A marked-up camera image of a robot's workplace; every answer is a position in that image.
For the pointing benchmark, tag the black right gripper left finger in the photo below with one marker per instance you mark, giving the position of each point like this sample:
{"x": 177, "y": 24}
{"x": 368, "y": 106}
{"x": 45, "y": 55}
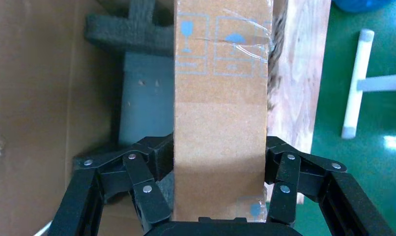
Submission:
{"x": 142, "y": 176}

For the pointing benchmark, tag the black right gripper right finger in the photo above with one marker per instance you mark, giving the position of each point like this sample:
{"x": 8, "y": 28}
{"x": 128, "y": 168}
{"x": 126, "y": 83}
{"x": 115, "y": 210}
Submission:
{"x": 289, "y": 176}

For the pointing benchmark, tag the grey block inside carton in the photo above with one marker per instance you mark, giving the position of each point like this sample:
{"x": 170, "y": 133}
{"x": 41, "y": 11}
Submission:
{"x": 146, "y": 97}

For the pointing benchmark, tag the large open brown carton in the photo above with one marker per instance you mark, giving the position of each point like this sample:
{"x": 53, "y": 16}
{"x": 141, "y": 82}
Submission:
{"x": 38, "y": 97}

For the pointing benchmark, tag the plywood board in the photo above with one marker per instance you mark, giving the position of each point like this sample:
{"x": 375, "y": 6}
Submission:
{"x": 299, "y": 81}

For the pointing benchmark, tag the black foam insert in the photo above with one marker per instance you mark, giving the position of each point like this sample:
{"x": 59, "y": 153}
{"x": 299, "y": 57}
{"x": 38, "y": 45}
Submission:
{"x": 133, "y": 32}

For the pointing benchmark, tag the person in yellow coat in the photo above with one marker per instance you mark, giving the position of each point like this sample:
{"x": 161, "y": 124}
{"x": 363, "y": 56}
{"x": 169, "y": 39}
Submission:
{"x": 360, "y": 5}

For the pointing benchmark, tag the white pipe frame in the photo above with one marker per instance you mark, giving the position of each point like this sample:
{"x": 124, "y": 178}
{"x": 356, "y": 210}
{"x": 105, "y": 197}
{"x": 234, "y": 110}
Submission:
{"x": 357, "y": 81}

